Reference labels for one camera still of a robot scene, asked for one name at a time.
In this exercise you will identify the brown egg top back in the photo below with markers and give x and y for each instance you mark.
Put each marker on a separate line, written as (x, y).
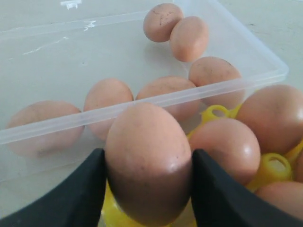
(160, 21)

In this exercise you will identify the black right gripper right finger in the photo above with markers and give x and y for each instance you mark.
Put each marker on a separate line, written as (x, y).
(219, 201)

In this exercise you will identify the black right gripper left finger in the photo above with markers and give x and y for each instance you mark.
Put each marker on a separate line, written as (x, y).
(75, 202)

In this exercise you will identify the clear plastic storage box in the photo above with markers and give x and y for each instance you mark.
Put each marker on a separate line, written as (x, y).
(58, 49)

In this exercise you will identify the brown egg right edge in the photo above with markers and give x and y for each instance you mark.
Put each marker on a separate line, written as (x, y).
(169, 84)

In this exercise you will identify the yellow plastic egg tray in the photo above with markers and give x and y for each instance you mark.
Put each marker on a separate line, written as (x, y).
(273, 168)

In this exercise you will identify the brown egg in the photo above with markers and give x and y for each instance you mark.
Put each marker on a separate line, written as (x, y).
(107, 92)
(43, 128)
(232, 144)
(189, 39)
(160, 21)
(209, 70)
(149, 164)
(275, 115)
(287, 196)
(298, 169)

